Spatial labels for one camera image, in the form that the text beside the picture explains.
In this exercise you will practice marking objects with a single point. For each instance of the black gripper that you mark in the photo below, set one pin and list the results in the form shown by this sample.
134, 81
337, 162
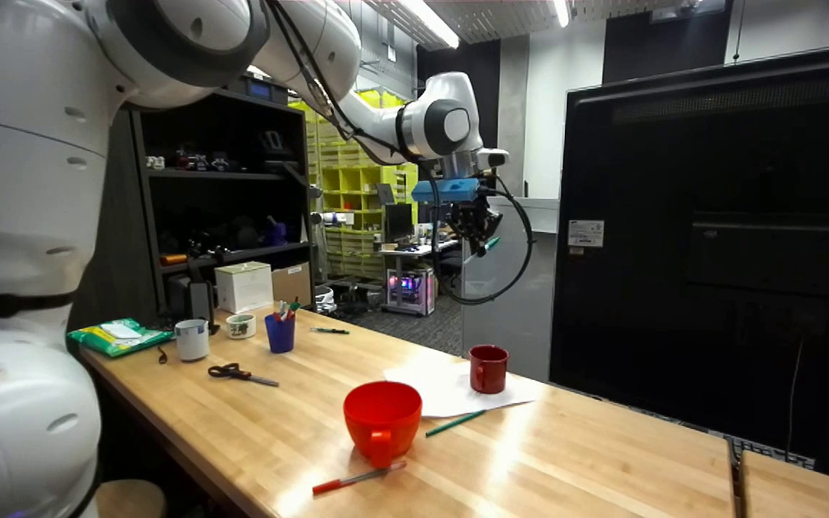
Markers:
479, 216

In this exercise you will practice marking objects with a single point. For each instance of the green pen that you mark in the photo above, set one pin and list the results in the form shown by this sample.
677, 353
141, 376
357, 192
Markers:
494, 247

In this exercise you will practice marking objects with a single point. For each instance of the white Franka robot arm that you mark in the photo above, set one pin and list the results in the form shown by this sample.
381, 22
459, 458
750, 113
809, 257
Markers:
30, 192

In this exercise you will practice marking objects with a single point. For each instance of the dark pen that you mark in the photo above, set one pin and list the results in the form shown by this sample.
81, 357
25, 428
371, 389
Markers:
331, 333

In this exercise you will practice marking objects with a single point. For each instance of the thin capped pen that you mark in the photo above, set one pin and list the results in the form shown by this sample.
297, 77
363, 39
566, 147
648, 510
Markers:
452, 422

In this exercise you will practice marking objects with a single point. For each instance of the blue pen cup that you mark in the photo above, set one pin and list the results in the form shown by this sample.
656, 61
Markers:
281, 336

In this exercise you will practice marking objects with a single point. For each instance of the red pen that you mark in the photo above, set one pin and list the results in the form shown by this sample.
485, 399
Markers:
337, 486

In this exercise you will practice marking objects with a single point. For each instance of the workbench desk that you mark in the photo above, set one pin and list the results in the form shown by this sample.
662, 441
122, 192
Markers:
423, 248

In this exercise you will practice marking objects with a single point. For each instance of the computer monitor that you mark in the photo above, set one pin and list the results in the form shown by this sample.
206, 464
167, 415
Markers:
397, 224

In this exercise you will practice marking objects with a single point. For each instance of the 3D printer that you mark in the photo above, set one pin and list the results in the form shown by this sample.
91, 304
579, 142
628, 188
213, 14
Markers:
409, 291

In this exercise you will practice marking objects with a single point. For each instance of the small dark red mug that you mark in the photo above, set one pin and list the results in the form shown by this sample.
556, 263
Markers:
488, 372

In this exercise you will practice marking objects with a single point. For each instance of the yellow bin rack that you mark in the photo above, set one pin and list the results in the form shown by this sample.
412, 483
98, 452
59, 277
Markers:
357, 182

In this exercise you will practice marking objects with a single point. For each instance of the white paper sheet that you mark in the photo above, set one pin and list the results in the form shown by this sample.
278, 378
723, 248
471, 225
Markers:
438, 389

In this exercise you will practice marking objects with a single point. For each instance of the small cardboard box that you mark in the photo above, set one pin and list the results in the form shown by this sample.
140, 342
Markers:
292, 286

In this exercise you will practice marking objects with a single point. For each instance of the large red cup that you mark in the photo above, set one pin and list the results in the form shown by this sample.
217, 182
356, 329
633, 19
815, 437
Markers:
381, 412

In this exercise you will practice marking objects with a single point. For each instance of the green marker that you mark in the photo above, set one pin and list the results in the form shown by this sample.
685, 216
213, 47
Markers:
292, 306

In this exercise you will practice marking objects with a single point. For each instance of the large black cabinet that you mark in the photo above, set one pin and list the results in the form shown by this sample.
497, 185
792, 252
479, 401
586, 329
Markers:
702, 268

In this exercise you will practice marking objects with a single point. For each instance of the ceiling light strip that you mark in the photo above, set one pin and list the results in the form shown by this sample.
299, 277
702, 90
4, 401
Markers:
560, 14
429, 22

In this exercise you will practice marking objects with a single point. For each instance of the white box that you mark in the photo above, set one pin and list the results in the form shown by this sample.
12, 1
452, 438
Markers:
243, 290

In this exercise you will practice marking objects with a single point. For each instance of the white mug with green contents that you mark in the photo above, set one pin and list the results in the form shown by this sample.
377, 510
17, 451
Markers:
239, 327

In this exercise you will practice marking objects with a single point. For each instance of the black shelf unit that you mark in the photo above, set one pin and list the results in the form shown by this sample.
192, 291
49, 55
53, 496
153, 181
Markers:
213, 204

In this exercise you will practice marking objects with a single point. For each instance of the pale grey mug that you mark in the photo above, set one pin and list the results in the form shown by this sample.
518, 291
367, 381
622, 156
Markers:
192, 343

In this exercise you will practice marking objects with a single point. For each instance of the green packet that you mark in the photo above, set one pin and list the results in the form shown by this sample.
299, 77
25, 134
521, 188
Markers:
112, 339

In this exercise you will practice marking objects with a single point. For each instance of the round stool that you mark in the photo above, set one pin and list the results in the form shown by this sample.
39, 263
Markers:
131, 503

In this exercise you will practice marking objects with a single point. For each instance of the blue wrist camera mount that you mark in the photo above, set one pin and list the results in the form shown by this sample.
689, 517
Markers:
445, 192

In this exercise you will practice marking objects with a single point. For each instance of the black wall screen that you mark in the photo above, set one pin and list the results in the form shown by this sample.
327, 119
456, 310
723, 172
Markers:
662, 39

